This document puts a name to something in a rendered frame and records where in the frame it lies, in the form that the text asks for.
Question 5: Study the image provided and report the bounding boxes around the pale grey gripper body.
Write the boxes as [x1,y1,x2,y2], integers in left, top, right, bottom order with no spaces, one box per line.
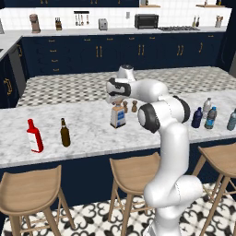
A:
[105,94,124,106]

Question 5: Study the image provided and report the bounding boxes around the white bottle with blue label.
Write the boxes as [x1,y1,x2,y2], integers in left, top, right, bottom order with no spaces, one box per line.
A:
[110,102,127,129]

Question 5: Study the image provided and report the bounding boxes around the navy base cupboard run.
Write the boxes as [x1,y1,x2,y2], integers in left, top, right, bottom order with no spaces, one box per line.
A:
[18,31,227,81]

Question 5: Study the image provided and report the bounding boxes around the brown glass bottle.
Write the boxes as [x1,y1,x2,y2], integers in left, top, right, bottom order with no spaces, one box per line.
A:
[60,117,72,148]

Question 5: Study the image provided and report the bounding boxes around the silver toaster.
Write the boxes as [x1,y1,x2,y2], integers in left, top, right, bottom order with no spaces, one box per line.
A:
[98,18,109,31]

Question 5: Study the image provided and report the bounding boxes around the wooden bar stool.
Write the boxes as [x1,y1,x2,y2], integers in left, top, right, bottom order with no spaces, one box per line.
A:
[191,143,236,236]
[0,164,77,236]
[107,151,162,236]

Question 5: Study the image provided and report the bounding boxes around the navy kitchen island base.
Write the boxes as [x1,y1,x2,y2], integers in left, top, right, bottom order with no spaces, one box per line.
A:
[0,137,236,216]

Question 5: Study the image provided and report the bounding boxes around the black toaster oven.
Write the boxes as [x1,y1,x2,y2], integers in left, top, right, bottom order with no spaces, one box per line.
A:
[134,13,160,30]

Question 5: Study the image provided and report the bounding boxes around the dark blue plastic bottle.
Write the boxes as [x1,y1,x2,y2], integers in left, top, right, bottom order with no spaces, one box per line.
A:
[191,106,204,129]

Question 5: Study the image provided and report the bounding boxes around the red glass bottle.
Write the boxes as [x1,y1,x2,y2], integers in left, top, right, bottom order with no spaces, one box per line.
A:
[26,118,44,154]

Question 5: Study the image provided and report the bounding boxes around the knife block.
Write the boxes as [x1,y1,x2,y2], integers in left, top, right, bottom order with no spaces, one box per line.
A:
[54,17,64,31]

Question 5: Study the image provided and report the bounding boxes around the clear plastic bottle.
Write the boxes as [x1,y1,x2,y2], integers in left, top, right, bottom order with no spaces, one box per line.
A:
[202,97,213,120]

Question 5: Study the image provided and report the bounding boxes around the black hob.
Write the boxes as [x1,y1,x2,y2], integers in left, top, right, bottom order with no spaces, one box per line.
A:
[158,25,201,32]

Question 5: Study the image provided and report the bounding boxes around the grey plastic bottle blue label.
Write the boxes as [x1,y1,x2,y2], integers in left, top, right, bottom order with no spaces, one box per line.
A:
[204,106,218,130]

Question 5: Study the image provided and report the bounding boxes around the grey dishwasher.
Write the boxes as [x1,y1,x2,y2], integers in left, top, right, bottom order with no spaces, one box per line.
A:
[7,45,28,98]

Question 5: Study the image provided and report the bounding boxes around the navy side cupboard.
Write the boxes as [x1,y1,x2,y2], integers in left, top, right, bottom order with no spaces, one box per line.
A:
[0,53,18,110]

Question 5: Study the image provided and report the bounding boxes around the dark bottle pair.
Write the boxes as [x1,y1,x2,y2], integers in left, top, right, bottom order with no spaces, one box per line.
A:
[191,15,201,29]

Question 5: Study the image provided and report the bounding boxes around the teal grey plastic bottle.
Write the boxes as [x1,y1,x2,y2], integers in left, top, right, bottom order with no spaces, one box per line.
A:
[226,108,236,132]

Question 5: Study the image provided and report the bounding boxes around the pot with kitchen tools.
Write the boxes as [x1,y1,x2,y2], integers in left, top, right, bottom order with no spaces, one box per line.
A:
[214,15,224,29]

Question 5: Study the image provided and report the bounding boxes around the navy tall cupboard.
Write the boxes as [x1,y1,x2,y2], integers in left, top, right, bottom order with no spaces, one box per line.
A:
[218,0,236,74]

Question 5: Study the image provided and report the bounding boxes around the rail with hanging tools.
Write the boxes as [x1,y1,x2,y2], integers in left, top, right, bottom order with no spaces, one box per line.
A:
[73,10,91,27]

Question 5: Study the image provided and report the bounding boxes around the wooden wall shelf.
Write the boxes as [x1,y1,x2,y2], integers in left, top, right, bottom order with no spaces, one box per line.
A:
[195,0,223,8]
[139,0,162,9]

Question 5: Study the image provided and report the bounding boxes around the navy wall cupboard run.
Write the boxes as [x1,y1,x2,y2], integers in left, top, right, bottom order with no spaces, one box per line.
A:
[4,0,140,8]

